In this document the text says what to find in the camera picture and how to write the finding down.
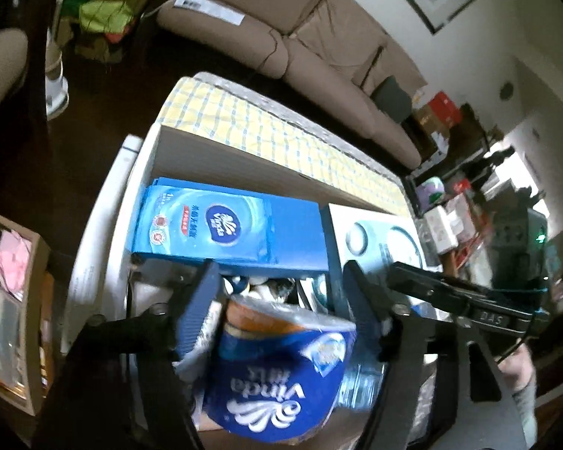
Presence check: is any person's right forearm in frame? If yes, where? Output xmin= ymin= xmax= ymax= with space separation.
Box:
xmin=497 ymin=342 xmax=540 ymax=450

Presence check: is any white tissue pack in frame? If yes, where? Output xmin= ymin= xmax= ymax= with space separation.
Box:
xmin=425 ymin=206 xmax=458 ymax=251

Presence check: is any cardboard box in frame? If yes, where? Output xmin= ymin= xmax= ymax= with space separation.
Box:
xmin=61 ymin=122 xmax=446 ymax=450

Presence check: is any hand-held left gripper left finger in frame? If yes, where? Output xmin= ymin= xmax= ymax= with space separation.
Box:
xmin=30 ymin=260 xmax=223 ymax=450

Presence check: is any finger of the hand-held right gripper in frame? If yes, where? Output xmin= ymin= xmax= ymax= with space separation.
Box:
xmin=387 ymin=261 xmax=498 ymax=315

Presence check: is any white fan stand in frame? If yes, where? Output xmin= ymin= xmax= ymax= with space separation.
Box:
xmin=44 ymin=0 xmax=71 ymax=120

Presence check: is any beige sofa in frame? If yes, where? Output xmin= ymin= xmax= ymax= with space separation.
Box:
xmin=157 ymin=0 xmax=423 ymax=170

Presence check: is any blue tissue box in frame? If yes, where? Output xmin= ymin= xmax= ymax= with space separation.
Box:
xmin=130 ymin=177 xmax=331 ymax=275

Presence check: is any white paper sheet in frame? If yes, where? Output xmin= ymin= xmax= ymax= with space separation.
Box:
xmin=173 ymin=0 xmax=245 ymax=26

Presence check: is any clear plastic water bottle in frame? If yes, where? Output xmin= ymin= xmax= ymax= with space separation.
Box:
xmin=338 ymin=356 xmax=395 ymax=413

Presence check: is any purple green round toy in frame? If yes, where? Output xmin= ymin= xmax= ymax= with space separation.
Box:
xmin=415 ymin=177 xmax=446 ymax=207

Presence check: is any red box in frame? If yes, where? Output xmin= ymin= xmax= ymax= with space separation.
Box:
xmin=427 ymin=91 xmax=463 ymax=125

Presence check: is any yellow checked tablecloth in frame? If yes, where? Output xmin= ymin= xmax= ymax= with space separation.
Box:
xmin=157 ymin=77 xmax=411 ymax=219

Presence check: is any dark grey cushion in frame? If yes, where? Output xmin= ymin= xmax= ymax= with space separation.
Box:
xmin=373 ymin=76 xmax=414 ymax=123

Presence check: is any blue tissue roll pack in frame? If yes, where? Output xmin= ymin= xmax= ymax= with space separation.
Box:
xmin=202 ymin=297 xmax=360 ymax=446

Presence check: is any wooden tray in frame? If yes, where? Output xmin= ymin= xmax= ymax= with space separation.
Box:
xmin=0 ymin=206 xmax=52 ymax=416

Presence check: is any white box with teal circle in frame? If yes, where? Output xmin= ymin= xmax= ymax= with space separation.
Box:
xmin=320 ymin=204 xmax=428 ymax=320

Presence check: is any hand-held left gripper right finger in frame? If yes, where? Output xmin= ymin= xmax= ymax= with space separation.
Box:
xmin=343 ymin=259 xmax=532 ymax=450

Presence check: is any green bag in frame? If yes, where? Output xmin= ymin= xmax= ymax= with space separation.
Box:
xmin=77 ymin=0 xmax=134 ymax=33

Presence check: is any beige armchair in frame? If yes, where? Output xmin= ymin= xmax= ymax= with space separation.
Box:
xmin=0 ymin=28 xmax=29 ymax=127

